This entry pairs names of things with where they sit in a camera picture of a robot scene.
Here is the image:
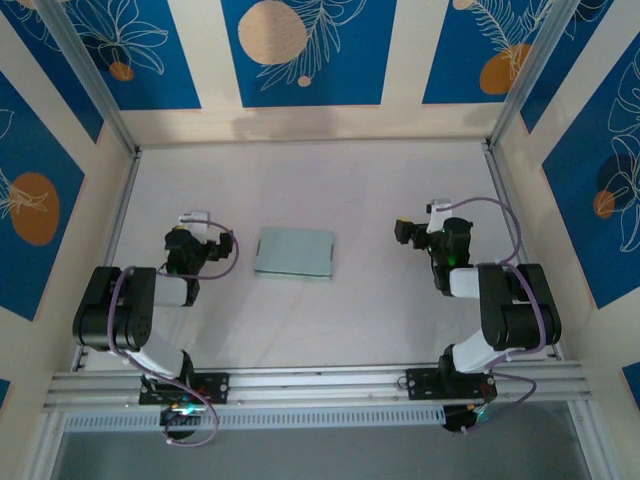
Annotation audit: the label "white paper box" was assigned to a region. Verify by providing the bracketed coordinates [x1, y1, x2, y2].
[253, 226, 335, 283]

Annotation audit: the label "aluminium side rail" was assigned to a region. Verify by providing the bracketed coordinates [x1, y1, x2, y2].
[72, 149, 144, 372]
[482, 141, 564, 362]

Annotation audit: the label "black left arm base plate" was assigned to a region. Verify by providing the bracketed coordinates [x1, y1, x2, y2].
[138, 370, 231, 407]

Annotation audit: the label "black controller board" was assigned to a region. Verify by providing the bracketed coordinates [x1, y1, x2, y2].
[442, 403, 496, 435]
[159, 402, 204, 442]

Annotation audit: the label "long aluminium base rail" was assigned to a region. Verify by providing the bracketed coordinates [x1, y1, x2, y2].
[42, 360, 594, 414]

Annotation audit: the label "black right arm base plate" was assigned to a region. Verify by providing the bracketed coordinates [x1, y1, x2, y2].
[405, 367, 499, 401]

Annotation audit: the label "aluminium frame post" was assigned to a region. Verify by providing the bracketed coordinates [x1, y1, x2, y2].
[487, 0, 617, 151]
[37, 0, 142, 157]

